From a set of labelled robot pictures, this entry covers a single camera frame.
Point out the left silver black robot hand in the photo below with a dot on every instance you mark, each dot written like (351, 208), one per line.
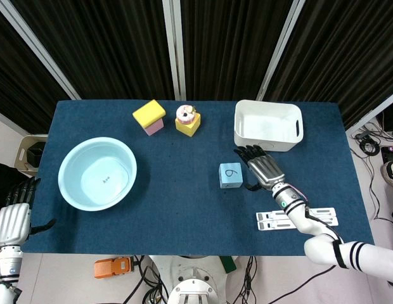
(12, 221)

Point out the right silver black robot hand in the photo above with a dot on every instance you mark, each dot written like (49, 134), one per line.
(266, 171)

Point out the light blue numbered cube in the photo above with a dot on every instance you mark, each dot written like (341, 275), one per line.
(230, 176)

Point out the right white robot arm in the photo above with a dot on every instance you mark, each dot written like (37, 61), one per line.
(320, 250)

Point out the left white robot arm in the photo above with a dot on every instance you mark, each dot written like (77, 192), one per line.
(8, 263)

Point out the white plastic basket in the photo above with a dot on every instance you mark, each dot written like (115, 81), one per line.
(266, 126)

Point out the white folding stand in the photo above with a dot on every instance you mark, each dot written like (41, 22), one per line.
(272, 220)

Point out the beige plastic bin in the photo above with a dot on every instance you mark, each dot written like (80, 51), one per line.
(22, 152)

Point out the yellow triangular foam block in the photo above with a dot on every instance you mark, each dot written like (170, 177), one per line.
(188, 128)

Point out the light blue plastic basin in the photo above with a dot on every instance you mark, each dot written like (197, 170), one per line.
(95, 177)

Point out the dark blue table cloth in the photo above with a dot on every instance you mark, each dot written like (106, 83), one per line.
(184, 221)

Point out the pink toy donut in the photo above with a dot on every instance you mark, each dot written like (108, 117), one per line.
(184, 114)

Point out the orange device on floor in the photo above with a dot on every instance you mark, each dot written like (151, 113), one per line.
(112, 267)

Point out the pink foam block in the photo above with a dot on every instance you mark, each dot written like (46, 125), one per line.
(155, 128)

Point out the white black sneaker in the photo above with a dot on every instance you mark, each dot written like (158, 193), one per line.
(391, 175)

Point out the white robot torso base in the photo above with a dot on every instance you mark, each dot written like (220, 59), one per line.
(191, 278)

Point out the yellow rectangular foam block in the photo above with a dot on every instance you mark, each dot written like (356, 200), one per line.
(149, 112)

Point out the black pleated curtain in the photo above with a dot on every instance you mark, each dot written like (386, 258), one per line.
(120, 47)

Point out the grey metal frame post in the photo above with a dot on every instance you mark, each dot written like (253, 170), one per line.
(35, 47)
(371, 114)
(175, 47)
(280, 47)

